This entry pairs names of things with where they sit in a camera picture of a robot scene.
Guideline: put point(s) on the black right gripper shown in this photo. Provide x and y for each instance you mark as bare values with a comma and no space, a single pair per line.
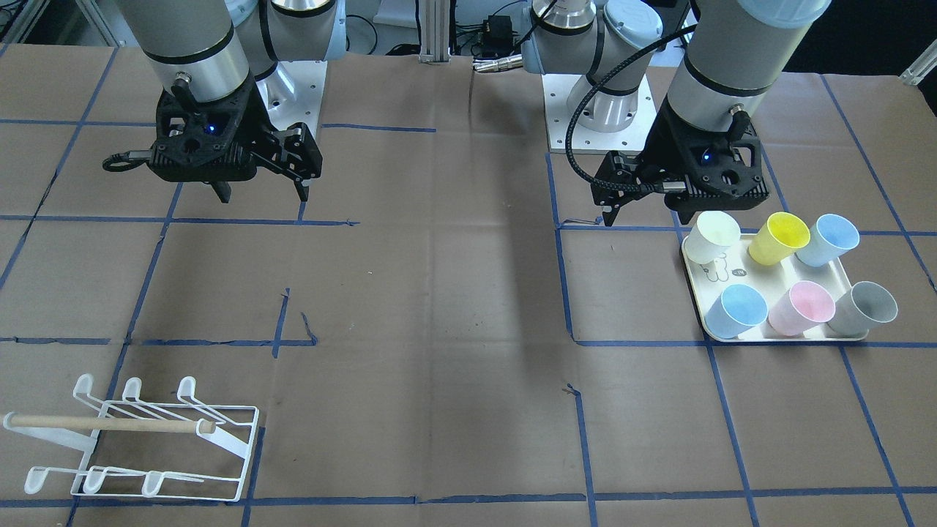
257,121

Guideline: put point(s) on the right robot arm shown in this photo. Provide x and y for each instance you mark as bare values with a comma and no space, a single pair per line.
214,60

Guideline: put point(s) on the pink cup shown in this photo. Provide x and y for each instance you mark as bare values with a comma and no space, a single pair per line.
805,305

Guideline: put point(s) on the cream white cup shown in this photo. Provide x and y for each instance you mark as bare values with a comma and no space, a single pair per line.
713,234

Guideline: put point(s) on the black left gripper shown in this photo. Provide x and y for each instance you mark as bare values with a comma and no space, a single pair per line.
665,139

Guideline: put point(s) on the light blue cup front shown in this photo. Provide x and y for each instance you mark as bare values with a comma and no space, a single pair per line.
737,309

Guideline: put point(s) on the light blue cup rear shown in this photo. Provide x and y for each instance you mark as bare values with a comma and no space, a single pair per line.
830,237

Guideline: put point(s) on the grey cup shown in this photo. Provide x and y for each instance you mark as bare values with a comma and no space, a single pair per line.
864,306

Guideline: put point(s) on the yellow cup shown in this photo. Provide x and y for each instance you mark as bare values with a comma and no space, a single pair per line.
780,237

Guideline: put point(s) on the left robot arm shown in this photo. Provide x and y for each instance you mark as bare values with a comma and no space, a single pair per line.
735,54

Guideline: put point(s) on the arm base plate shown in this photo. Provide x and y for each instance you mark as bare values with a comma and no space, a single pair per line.
607,122
294,92

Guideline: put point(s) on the aluminium frame post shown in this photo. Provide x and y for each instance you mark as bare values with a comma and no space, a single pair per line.
434,23

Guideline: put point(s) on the cream plastic tray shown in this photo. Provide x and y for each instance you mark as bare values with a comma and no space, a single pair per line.
735,266

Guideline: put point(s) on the light blue cup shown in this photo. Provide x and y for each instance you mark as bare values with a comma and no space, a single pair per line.
830,237
737,309

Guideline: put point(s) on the white wire cup rack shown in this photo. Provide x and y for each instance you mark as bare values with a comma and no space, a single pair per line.
182,450

